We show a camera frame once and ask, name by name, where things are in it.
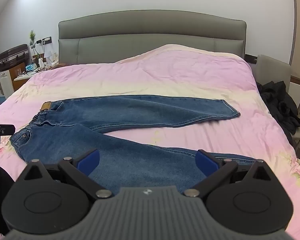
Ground blue denim jeans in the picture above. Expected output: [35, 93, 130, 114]
[9, 94, 257, 195]

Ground grey bedside chair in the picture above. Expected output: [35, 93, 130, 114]
[253, 55, 300, 144]

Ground wooden nightstand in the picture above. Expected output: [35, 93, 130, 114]
[13, 62, 61, 91]

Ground black clothes pile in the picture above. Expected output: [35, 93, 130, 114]
[257, 81, 300, 135]

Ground white air purifier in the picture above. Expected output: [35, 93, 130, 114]
[0, 70, 14, 99]

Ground green potted plant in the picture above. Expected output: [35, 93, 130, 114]
[29, 30, 40, 67]

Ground grey upholstered headboard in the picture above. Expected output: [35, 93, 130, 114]
[58, 10, 247, 65]

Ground pink floral bed sheet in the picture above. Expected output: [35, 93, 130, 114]
[0, 45, 300, 239]

